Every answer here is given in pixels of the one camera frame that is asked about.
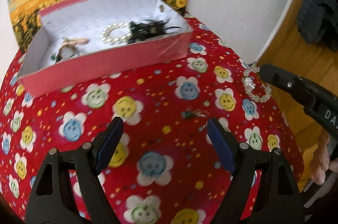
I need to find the clear flower bead bracelet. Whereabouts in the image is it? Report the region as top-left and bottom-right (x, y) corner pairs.
(240, 62), (273, 103)

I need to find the small green gem earring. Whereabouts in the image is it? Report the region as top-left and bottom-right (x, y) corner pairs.
(181, 109), (209, 120)

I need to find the green gem pendant necklace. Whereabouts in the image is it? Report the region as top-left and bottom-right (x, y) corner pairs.
(50, 43), (80, 63)

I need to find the white pearl bracelet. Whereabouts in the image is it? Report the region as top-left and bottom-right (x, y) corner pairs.
(101, 22), (133, 46)

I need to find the right hand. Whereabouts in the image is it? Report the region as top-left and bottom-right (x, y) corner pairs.
(309, 129), (337, 185)

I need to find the dark blue knitted garment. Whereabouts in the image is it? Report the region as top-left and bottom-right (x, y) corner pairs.
(297, 0), (337, 52)

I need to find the red smiley flower cloth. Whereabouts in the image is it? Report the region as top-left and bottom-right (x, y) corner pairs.
(1, 15), (304, 223)

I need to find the pink cardboard box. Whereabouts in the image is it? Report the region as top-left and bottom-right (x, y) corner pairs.
(17, 0), (192, 97)

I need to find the black feather hair accessory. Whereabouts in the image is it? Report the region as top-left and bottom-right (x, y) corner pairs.
(127, 19), (181, 44)

